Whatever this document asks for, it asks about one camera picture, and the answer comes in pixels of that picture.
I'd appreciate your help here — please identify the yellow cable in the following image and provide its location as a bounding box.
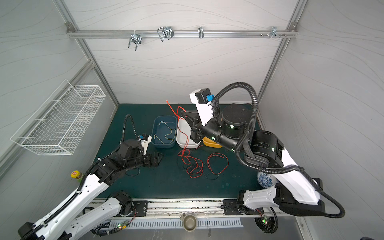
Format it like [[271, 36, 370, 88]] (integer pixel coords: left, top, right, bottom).
[[153, 120, 177, 144]]

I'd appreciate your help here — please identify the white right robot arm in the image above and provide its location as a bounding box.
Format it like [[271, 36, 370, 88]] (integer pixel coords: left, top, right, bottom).
[[181, 104, 326, 217]]

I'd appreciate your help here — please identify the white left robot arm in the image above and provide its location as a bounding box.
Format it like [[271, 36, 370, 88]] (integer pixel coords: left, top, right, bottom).
[[18, 139, 164, 240]]

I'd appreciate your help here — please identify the yellow plastic bin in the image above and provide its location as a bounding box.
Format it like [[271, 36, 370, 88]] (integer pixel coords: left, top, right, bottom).
[[203, 137, 222, 149]]

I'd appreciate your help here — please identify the white plastic bin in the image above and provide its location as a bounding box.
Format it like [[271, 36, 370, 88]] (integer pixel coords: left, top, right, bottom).
[[176, 118, 201, 149]]

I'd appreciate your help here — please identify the blue plastic bin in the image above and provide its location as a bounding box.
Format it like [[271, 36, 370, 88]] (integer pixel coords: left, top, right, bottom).
[[152, 116, 177, 149]]

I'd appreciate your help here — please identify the green table mat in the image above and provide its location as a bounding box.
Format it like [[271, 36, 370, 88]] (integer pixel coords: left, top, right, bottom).
[[96, 104, 262, 199]]

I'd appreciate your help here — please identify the grey round cup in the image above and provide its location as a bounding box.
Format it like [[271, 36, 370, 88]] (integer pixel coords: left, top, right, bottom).
[[180, 214, 198, 232]]

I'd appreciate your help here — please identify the blue patterned bowl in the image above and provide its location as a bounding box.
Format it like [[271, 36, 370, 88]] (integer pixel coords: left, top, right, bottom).
[[257, 172, 279, 189]]

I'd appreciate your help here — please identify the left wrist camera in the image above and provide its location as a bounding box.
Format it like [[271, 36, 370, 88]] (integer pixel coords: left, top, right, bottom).
[[138, 134, 152, 155]]

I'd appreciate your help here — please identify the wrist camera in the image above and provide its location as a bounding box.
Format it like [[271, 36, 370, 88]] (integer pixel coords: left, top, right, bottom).
[[190, 88, 214, 126], [138, 134, 152, 155]]

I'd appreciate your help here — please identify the black cable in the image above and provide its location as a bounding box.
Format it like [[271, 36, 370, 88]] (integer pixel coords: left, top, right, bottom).
[[176, 146, 220, 181]]

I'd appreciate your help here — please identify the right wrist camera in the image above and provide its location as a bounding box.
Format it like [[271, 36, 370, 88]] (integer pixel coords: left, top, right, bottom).
[[190, 88, 214, 126]]

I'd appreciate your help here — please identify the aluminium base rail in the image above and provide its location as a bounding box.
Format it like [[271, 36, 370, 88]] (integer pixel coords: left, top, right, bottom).
[[64, 197, 307, 217]]

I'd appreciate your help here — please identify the white wire basket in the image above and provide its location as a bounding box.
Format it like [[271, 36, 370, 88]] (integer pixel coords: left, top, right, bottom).
[[10, 80, 106, 156]]

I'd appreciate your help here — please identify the aluminium top rail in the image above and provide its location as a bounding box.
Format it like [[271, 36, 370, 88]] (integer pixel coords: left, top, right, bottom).
[[67, 27, 299, 40]]

